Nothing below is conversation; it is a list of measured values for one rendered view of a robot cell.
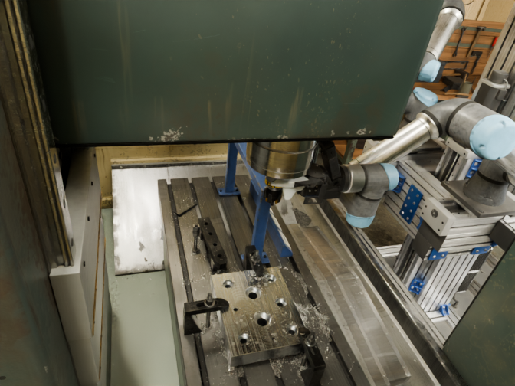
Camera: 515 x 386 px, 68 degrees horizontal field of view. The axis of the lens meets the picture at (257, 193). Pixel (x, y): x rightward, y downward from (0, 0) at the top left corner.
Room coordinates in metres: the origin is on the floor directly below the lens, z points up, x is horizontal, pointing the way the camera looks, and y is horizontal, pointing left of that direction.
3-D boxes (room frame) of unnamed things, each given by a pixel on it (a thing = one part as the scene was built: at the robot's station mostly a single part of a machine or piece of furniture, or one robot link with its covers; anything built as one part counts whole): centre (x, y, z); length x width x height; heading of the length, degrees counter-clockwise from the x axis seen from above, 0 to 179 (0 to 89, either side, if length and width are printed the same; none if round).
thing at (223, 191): (1.45, 0.13, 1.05); 0.10 x 0.05 x 0.30; 111
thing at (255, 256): (0.94, -0.02, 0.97); 0.13 x 0.03 x 0.15; 21
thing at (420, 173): (1.57, -0.85, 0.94); 0.36 x 0.27 x 0.27; 21
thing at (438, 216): (1.31, -0.88, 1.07); 0.40 x 0.13 x 0.09; 111
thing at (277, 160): (0.80, -0.04, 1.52); 0.16 x 0.16 x 0.12
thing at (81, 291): (0.64, 0.38, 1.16); 0.48 x 0.05 x 0.51; 21
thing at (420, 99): (1.78, -0.70, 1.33); 0.13 x 0.12 x 0.14; 62
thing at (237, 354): (0.76, -0.05, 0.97); 0.29 x 0.23 x 0.05; 21
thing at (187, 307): (0.72, 0.10, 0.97); 0.13 x 0.03 x 0.15; 111
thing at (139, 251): (1.40, 0.19, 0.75); 0.89 x 0.70 x 0.26; 111
